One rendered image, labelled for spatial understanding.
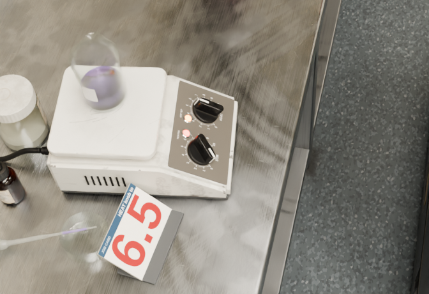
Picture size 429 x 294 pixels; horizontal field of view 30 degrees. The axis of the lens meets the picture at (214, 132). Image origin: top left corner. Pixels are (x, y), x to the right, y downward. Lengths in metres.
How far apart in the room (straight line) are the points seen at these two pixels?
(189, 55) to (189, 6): 0.08
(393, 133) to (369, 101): 0.10
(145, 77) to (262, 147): 0.16
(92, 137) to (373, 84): 1.17
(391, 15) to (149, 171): 1.31
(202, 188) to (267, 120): 0.14
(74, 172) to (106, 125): 0.06
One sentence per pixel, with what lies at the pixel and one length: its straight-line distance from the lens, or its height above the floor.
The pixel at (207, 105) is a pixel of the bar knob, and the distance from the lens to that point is 0.91.
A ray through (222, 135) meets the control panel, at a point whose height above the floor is 0.79.
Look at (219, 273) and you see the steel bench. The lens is 0.88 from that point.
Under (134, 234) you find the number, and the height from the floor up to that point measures 0.77.
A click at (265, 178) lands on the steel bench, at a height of 0.75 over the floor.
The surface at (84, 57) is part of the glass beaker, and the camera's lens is 0.88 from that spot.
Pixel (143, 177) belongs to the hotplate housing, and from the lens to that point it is 0.88.
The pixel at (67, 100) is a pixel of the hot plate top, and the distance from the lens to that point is 0.91.
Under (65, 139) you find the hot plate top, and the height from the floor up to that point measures 0.84.
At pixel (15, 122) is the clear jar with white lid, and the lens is 0.94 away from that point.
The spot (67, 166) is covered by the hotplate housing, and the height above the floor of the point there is 0.82.
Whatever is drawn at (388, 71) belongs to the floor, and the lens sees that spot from 1.98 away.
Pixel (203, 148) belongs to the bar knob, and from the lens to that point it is 0.88.
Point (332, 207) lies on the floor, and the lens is 1.76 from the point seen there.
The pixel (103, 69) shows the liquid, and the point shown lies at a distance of 0.90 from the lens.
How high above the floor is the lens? 1.55
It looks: 57 degrees down
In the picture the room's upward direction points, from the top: 7 degrees counter-clockwise
